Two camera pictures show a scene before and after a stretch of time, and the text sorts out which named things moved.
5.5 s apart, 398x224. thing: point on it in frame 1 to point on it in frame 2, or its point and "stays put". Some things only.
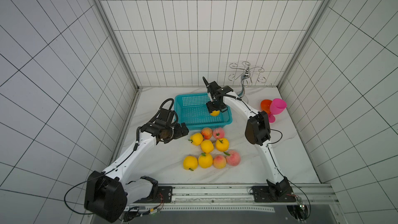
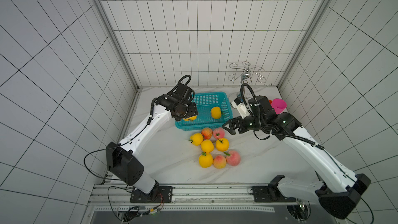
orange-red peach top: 207,133 stays put
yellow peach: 190,163 to 192,118
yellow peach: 196,139 stays put
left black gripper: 179,133 to 193,111
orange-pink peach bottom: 219,162 stays put
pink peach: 234,158 stays put
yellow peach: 207,146 stays put
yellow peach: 222,144 stays put
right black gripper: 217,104 to 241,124
